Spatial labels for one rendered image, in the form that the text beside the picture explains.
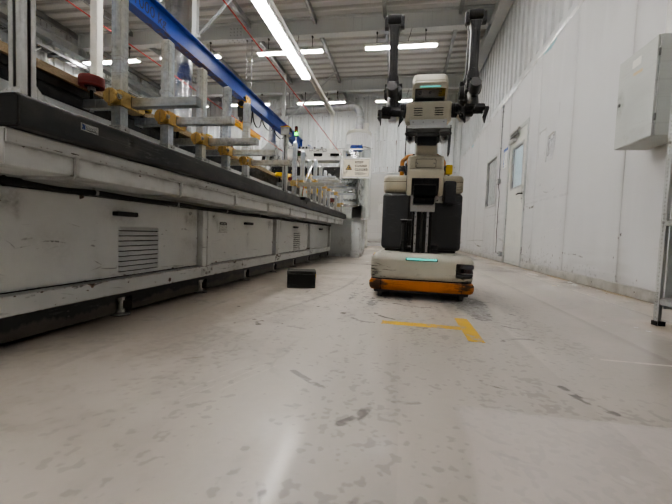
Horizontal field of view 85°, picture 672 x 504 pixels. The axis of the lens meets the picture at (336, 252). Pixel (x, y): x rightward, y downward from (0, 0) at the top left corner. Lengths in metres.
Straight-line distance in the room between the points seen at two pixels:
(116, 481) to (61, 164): 0.89
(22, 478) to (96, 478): 0.11
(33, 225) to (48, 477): 0.94
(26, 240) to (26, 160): 0.36
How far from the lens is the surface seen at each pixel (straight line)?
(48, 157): 1.30
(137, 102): 1.50
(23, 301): 1.51
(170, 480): 0.71
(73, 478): 0.77
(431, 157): 2.39
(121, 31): 1.56
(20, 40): 1.28
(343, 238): 6.09
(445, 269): 2.29
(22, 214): 1.53
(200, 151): 1.87
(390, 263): 2.27
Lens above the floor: 0.39
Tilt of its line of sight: 3 degrees down
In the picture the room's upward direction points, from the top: 2 degrees clockwise
